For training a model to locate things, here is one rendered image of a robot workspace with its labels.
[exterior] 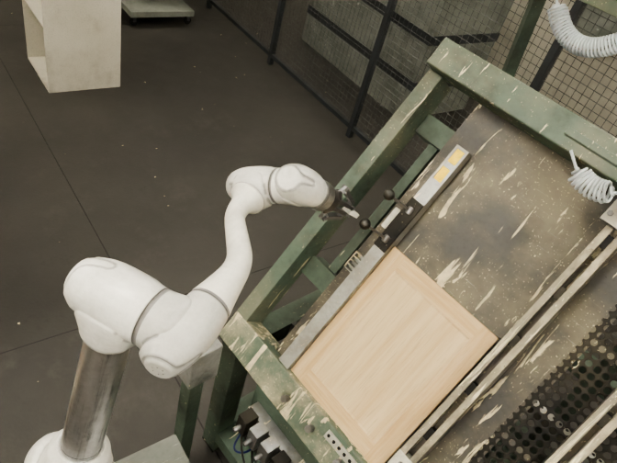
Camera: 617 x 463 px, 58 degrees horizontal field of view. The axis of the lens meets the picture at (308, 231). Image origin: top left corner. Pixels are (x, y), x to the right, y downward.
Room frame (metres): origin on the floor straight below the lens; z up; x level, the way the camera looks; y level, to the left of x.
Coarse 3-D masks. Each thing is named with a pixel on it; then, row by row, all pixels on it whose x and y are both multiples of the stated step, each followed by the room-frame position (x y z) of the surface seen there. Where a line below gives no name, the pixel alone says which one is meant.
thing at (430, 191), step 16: (464, 160) 1.59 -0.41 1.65; (432, 176) 1.57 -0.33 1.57; (448, 176) 1.56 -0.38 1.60; (432, 192) 1.53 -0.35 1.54; (400, 240) 1.46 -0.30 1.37; (368, 256) 1.41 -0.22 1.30; (384, 256) 1.41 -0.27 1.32; (352, 272) 1.38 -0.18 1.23; (368, 272) 1.37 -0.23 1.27; (352, 288) 1.34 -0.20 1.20; (336, 304) 1.31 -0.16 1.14; (320, 320) 1.28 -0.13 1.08; (304, 336) 1.24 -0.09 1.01; (288, 352) 1.21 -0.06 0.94; (304, 352) 1.22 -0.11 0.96; (288, 368) 1.18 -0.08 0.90
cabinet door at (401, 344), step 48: (384, 288) 1.34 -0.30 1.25; (432, 288) 1.31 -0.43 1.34; (336, 336) 1.24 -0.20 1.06; (384, 336) 1.22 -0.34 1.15; (432, 336) 1.20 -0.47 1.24; (480, 336) 1.18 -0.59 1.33; (336, 384) 1.13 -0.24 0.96; (384, 384) 1.11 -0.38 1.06; (432, 384) 1.09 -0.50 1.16; (384, 432) 1.00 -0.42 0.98
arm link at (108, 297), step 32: (64, 288) 0.70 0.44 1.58; (96, 288) 0.69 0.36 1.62; (128, 288) 0.70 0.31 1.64; (160, 288) 0.73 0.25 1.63; (96, 320) 0.66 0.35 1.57; (128, 320) 0.66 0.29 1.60; (96, 352) 0.65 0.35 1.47; (128, 352) 0.69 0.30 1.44; (96, 384) 0.64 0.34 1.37; (96, 416) 0.62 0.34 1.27; (32, 448) 0.61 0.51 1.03; (64, 448) 0.59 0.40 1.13; (96, 448) 0.61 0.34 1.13
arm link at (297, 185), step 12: (276, 168) 1.26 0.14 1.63; (288, 168) 1.19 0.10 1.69; (300, 168) 1.20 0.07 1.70; (276, 180) 1.17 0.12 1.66; (288, 180) 1.16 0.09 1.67; (300, 180) 1.17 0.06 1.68; (312, 180) 1.20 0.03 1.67; (276, 192) 1.19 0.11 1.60; (288, 192) 1.15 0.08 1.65; (300, 192) 1.16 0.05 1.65; (312, 192) 1.19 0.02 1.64; (324, 192) 1.24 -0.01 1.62; (288, 204) 1.20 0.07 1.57; (300, 204) 1.19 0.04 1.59; (312, 204) 1.21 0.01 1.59
